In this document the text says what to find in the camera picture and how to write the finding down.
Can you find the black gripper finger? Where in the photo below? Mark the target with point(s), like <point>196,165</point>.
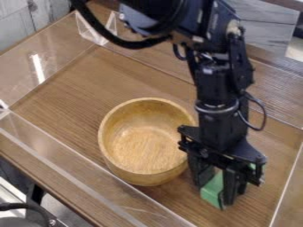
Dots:
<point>237,175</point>
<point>205,170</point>

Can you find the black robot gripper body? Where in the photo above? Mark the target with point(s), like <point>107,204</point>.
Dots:
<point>216,143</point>

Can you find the green rectangular block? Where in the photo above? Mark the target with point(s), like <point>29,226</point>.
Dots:
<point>209,194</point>

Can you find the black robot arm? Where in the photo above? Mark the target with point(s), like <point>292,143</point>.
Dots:
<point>208,40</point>

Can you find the brown wooden bowl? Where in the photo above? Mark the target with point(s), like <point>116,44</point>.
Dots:
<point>137,140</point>

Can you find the clear acrylic front wall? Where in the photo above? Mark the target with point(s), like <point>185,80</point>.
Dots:
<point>49,141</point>

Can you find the black table leg bracket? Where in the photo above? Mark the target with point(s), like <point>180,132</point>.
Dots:
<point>38,214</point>

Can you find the clear acrylic corner bracket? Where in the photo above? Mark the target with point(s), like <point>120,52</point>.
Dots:
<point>88,32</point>

